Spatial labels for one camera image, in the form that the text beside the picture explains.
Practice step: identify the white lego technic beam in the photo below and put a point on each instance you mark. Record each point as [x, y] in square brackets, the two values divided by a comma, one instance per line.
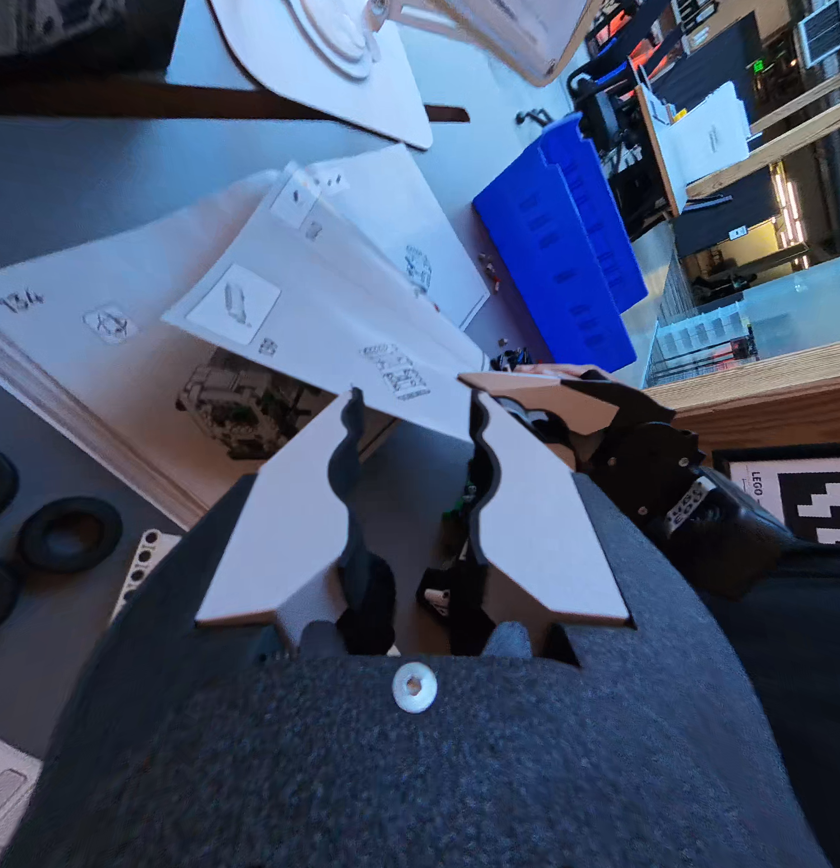
[145, 563]

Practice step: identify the white round disc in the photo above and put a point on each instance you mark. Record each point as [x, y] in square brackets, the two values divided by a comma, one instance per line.
[331, 37]

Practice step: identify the dark patterned cloth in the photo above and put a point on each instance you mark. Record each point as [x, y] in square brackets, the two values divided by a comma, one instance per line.
[67, 30]

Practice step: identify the white rounded board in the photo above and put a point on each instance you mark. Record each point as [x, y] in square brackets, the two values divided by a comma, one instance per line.
[365, 102]

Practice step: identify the black office chair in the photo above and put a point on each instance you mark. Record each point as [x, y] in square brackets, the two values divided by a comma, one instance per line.
[599, 108]

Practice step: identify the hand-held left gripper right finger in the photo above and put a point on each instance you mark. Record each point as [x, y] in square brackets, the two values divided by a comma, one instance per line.
[548, 536]

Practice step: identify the glass railing panel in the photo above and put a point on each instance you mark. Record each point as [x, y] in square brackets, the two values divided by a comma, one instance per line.
[765, 319]

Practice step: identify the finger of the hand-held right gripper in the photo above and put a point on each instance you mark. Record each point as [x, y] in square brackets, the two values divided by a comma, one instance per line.
[548, 401]
[561, 450]

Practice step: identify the pile of small lego parts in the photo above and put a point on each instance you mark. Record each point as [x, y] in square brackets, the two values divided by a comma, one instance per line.
[513, 359]

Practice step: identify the wooden desk with white panel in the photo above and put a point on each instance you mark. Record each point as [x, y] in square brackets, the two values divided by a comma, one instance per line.
[704, 142]

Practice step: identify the blue plastic tote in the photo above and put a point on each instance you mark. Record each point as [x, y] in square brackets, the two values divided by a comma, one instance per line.
[562, 258]

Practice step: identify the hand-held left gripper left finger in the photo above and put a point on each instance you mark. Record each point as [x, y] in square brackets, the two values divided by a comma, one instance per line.
[291, 515]

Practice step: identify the wooden railing beam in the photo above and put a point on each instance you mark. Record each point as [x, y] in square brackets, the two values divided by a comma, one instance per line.
[752, 400]

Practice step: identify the lego instruction booklet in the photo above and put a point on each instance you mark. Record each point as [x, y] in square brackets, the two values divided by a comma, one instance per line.
[325, 305]

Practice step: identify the black framed tag sign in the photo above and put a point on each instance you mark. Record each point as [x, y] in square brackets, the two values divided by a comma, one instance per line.
[792, 502]

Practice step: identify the white flat device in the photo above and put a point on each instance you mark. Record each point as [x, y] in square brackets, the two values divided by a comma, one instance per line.
[6, 793]

